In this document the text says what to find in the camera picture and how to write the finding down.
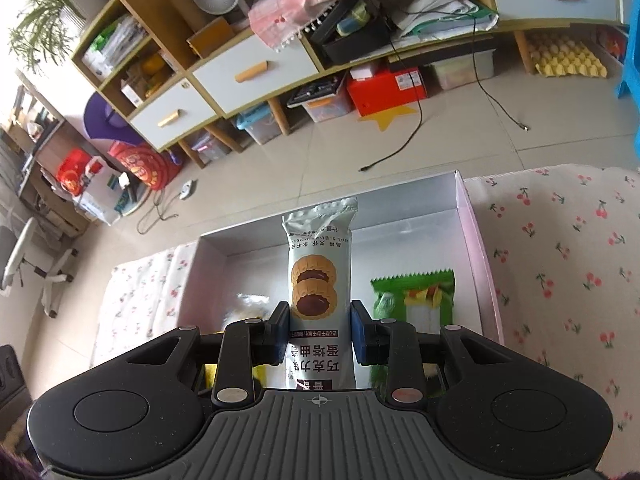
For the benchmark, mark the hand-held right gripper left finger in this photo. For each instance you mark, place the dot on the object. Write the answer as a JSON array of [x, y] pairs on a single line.
[[281, 332]]

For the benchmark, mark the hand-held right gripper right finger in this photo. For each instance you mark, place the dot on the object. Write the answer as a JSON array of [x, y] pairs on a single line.
[[359, 332]]

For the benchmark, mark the white cookie snack packet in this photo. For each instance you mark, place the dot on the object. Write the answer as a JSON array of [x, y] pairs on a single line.
[[315, 260]]

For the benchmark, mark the pink box silver inside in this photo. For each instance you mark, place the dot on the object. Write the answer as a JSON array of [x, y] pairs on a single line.
[[415, 220]]

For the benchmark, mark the green snack packet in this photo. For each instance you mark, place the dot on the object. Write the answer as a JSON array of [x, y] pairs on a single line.
[[425, 305]]

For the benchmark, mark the white power adapter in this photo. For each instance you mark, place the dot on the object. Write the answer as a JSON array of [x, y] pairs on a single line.
[[186, 190]]

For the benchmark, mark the round floor scale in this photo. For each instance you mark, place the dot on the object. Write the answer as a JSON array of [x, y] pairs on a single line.
[[135, 205]]

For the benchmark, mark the small clear storage bin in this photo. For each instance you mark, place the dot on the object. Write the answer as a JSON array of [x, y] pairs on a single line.
[[210, 147]]

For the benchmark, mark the blue lid storage bin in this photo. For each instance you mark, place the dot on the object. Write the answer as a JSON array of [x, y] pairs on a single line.
[[260, 130]]

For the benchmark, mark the cherry print blanket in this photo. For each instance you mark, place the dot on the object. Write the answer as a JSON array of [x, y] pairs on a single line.
[[560, 270]]

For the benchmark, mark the yellow star mat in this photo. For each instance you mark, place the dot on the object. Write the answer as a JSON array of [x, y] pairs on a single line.
[[385, 119]]

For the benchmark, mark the red printed bag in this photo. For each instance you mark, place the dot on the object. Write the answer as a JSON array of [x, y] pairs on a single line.
[[142, 167]]

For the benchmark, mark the clear plastic storage bin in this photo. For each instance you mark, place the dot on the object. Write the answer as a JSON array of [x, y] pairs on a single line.
[[325, 110]]

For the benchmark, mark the white green shopping bag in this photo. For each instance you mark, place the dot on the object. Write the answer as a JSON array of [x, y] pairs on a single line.
[[102, 190]]

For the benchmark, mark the red cardboard box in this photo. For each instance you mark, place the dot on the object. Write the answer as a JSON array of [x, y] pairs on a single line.
[[385, 92]]

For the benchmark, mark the black flat device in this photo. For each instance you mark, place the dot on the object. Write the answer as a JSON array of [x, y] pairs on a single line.
[[315, 91]]

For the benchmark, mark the small white box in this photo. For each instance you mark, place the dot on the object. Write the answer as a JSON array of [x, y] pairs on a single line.
[[364, 71]]

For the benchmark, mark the red gift bag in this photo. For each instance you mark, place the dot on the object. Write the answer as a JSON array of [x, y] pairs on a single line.
[[72, 172]]

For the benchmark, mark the white chair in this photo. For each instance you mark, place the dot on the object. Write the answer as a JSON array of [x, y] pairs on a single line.
[[20, 255]]

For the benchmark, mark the wooden cabinet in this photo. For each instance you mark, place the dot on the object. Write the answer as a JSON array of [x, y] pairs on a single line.
[[350, 60]]

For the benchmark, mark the long clear storage bin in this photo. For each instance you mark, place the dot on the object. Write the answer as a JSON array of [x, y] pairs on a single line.
[[460, 72]]

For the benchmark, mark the white carton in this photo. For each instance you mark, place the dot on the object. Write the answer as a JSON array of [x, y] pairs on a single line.
[[131, 94]]

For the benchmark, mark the black open case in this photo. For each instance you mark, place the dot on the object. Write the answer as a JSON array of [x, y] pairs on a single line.
[[350, 47]]

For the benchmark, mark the yellow round object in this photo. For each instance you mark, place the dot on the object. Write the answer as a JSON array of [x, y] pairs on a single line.
[[152, 65]]

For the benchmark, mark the small cardboard box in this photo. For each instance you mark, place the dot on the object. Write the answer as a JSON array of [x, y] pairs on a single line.
[[210, 40]]

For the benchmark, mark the wooden side shelf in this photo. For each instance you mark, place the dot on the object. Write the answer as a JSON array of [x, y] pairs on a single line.
[[45, 135]]

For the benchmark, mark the yellow blue sponge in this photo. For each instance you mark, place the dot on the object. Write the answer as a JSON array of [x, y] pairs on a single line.
[[350, 24]]

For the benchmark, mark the pink cherry print cloth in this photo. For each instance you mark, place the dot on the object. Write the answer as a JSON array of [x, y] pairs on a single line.
[[280, 10]]

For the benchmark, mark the white green paper bags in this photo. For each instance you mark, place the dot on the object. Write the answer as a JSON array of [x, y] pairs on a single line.
[[440, 10]]

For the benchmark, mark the stack of papers and bags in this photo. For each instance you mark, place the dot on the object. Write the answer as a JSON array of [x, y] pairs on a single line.
[[115, 42]]

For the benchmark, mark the yellow egg tray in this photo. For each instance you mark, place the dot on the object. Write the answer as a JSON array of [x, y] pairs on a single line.
[[570, 57]]

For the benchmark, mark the blue plastic stool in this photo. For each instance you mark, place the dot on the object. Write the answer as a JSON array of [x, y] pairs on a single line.
[[627, 85]]

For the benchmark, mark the potted green plant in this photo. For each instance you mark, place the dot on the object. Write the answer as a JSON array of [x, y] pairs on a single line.
[[45, 15]]

